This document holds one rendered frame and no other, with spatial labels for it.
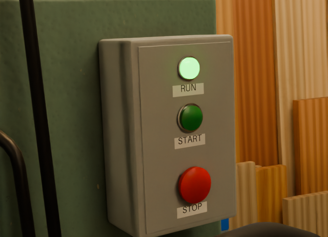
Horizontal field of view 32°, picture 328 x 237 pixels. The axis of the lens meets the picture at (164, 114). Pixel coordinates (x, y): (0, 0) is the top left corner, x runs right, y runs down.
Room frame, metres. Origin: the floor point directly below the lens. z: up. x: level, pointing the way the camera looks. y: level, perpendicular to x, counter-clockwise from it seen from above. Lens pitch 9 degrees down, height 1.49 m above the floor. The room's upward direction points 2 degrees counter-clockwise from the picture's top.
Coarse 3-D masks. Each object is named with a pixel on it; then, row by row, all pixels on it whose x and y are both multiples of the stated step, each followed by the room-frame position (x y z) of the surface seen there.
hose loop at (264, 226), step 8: (248, 224) 0.53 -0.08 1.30; (256, 224) 0.53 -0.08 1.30; (264, 224) 0.53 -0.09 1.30; (272, 224) 0.53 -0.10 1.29; (280, 224) 0.54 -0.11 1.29; (232, 232) 0.51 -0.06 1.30; (240, 232) 0.51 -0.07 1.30; (248, 232) 0.51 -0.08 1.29; (256, 232) 0.52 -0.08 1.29; (264, 232) 0.52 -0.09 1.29; (272, 232) 0.53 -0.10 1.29; (280, 232) 0.53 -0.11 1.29; (288, 232) 0.54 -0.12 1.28; (296, 232) 0.55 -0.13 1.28; (304, 232) 0.56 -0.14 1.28
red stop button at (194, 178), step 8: (192, 168) 0.45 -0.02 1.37; (200, 168) 0.45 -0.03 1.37; (184, 176) 0.44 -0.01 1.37; (192, 176) 0.44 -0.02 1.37; (200, 176) 0.45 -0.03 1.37; (208, 176) 0.45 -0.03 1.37; (184, 184) 0.44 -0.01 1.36; (192, 184) 0.44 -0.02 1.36; (200, 184) 0.45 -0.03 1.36; (208, 184) 0.45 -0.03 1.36; (184, 192) 0.44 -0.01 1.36; (192, 192) 0.44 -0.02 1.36; (200, 192) 0.45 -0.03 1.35; (208, 192) 0.45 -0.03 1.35; (192, 200) 0.44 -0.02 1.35; (200, 200) 0.45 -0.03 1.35
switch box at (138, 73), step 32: (128, 64) 0.43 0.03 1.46; (160, 64) 0.44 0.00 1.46; (224, 64) 0.47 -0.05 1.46; (128, 96) 0.44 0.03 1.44; (160, 96) 0.44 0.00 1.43; (192, 96) 0.46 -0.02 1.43; (224, 96) 0.47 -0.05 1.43; (128, 128) 0.44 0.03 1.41; (160, 128) 0.44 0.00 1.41; (224, 128) 0.47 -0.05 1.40; (128, 160) 0.44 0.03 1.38; (160, 160) 0.44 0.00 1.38; (192, 160) 0.46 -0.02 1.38; (224, 160) 0.47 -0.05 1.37; (128, 192) 0.44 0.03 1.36; (160, 192) 0.44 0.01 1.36; (224, 192) 0.47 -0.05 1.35; (128, 224) 0.45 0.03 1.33; (160, 224) 0.44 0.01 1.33; (192, 224) 0.46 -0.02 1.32
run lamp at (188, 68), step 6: (180, 60) 0.45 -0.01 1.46; (186, 60) 0.45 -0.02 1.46; (192, 60) 0.45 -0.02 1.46; (180, 66) 0.45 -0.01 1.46; (186, 66) 0.45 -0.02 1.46; (192, 66) 0.45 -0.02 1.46; (198, 66) 0.45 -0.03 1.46; (180, 72) 0.45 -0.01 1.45; (186, 72) 0.45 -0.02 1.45; (192, 72) 0.45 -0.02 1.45; (198, 72) 0.45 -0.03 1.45; (186, 78) 0.45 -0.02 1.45; (192, 78) 0.45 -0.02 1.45
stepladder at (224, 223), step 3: (225, 219) 1.28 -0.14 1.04; (228, 219) 1.29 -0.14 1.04; (222, 222) 1.28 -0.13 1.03; (225, 222) 1.28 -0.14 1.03; (228, 222) 1.29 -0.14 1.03; (222, 225) 1.28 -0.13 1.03; (225, 225) 1.28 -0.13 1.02; (228, 225) 1.29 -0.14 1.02; (222, 228) 1.28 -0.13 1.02; (225, 228) 1.28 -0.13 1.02; (228, 228) 1.29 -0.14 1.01; (222, 231) 1.31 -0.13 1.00; (225, 231) 1.31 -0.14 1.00
